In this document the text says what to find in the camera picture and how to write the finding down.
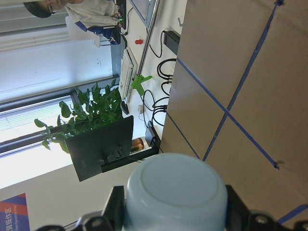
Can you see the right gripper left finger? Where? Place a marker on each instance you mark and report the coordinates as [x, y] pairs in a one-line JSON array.
[[114, 208]]

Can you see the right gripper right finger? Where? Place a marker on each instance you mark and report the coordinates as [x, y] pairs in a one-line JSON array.
[[237, 217]]

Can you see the light blue plastic cup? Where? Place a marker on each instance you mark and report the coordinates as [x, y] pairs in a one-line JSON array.
[[175, 192]]

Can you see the black computer monitor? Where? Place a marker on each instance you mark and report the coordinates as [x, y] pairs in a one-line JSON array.
[[98, 148]]

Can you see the green potted plant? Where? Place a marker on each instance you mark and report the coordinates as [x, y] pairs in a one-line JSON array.
[[93, 110]]

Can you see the white keyboard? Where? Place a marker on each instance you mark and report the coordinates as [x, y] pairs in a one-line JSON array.
[[127, 75]]

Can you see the black power adapter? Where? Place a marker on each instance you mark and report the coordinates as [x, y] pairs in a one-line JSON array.
[[171, 41]]

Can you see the person in white jacket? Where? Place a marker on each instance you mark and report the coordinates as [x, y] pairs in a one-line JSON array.
[[100, 17]]

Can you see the green handled reacher grabber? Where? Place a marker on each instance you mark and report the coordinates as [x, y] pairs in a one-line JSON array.
[[147, 11]]

